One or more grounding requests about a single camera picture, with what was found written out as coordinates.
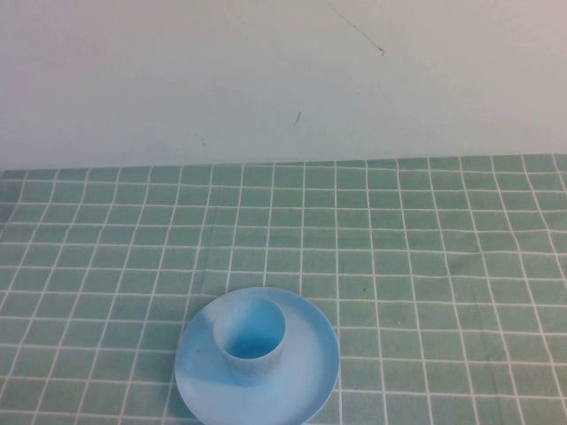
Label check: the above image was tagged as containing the light blue plastic plate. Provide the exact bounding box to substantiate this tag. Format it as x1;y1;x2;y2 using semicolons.
174;286;341;425

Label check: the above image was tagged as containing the light blue plastic cup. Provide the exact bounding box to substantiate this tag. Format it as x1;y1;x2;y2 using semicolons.
213;297;287;387

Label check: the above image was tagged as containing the green white-checked tablecloth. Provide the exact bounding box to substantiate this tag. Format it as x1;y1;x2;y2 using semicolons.
0;153;567;425

